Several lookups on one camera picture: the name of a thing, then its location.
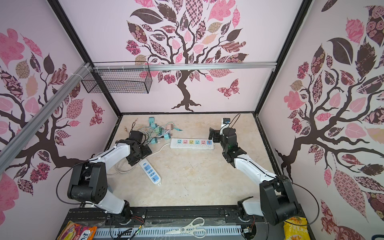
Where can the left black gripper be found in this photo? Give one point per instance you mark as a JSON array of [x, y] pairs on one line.
[[146, 151]]

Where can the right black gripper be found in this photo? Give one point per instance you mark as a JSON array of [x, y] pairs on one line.
[[217, 134]]

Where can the long multicolour power strip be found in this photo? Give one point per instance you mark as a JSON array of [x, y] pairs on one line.
[[192, 144]]

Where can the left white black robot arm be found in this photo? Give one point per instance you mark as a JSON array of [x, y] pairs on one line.
[[89, 181]]

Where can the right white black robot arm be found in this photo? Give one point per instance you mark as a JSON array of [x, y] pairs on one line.
[[277, 201]]

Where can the small blue-socket power strip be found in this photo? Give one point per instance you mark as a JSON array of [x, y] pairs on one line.
[[150, 172]]

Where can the red yellow snack packet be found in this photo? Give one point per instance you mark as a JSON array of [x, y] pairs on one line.
[[74, 231]]

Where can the yellow snack bag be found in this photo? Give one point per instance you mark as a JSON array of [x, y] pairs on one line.
[[296, 228]]

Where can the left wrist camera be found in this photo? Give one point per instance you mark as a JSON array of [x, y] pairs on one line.
[[136, 136]]

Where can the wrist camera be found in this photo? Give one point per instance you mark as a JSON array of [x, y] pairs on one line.
[[225, 123], [136, 136]]

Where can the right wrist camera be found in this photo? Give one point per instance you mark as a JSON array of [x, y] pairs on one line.
[[225, 123]]

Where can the black wire basket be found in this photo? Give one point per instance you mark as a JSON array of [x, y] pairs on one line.
[[128, 77]]

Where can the black mounting rail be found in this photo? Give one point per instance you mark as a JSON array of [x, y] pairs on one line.
[[139, 215]]

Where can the white slotted cable duct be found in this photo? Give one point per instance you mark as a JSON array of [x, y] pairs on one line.
[[160, 232]]

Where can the white handled scissors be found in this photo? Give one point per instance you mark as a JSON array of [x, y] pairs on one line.
[[194, 228]]

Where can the aluminium frame bar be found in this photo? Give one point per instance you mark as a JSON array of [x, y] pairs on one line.
[[12, 149]]

